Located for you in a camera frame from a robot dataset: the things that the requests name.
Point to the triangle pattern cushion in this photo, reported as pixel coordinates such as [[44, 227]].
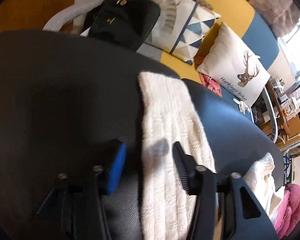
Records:
[[181, 27]]

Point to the grey yellow blue sofa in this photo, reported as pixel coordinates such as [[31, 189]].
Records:
[[244, 21]]

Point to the pink garment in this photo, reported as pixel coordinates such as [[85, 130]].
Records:
[[288, 212]]

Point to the red crumpled cloth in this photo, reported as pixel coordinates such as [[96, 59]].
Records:
[[210, 84]]

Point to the black leather handbag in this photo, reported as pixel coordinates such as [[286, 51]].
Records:
[[126, 23]]

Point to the beige curtain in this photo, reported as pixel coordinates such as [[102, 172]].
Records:
[[280, 15]]

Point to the deer print cushion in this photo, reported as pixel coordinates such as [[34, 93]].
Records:
[[234, 66]]

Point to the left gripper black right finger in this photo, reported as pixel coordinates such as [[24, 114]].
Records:
[[220, 198]]

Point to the wooden side table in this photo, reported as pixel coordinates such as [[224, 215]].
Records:
[[274, 114]]

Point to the cream knitted sweater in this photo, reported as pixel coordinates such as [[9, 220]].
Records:
[[169, 116]]

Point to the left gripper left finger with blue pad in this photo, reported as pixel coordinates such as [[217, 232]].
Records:
[[73, 209]]

